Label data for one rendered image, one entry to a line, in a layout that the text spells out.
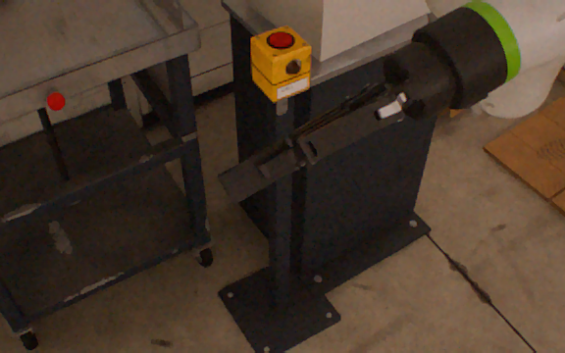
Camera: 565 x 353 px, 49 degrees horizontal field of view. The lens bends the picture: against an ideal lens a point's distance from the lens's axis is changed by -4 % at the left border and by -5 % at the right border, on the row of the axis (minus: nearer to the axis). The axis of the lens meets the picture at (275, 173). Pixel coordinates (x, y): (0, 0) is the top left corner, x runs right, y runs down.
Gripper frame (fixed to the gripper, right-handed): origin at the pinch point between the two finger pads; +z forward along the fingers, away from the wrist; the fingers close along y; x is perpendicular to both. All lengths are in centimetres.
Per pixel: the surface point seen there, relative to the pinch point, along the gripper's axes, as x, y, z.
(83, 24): 32, 72, 9
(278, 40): 10, 50, -19
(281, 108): -1, 58, -16
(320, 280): -54, 112, -13
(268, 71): 6, 50, -16
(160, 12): 27, 71, -6
